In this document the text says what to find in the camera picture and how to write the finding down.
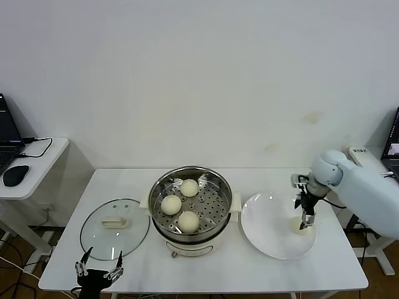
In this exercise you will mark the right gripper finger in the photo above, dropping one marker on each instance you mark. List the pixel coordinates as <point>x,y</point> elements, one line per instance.
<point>308,221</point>
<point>297,202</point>

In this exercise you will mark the round white plate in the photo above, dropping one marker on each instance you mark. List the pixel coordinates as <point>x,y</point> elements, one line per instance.
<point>268,224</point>

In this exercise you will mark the stainless steel steamer basket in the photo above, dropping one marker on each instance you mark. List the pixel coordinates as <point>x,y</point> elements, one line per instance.
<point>212,208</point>

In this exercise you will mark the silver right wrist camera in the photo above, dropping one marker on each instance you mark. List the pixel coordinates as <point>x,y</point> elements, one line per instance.
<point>299,180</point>

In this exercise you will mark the black computer mouse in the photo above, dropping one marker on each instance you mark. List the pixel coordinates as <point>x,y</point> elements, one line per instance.
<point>15,175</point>

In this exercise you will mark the round glass pot lid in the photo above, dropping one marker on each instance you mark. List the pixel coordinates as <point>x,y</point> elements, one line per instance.
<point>113,222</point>

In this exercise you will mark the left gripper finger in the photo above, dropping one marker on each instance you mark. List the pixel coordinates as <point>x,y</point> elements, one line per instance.
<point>114,271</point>
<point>81,267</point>

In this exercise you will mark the white steamed baozi bun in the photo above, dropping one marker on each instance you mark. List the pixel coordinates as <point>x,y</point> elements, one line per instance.
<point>294,229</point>
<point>188,221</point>
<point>189,187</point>
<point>171,205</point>

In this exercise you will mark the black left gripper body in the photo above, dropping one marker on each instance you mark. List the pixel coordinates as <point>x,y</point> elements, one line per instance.
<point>92,281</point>

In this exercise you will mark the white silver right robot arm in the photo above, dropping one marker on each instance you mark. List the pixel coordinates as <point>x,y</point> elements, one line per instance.
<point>368,187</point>

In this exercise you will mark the cream electric cooking pot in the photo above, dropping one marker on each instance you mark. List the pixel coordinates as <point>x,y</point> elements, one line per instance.
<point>193,249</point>

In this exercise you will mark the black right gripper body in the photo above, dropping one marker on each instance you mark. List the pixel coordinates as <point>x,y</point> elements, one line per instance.
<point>308,201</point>

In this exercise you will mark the black open laptop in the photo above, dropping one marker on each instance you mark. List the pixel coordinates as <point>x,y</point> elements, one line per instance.
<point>7,149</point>
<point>393,146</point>

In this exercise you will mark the white label black print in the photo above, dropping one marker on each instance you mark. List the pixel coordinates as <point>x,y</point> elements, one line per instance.
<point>359,151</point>

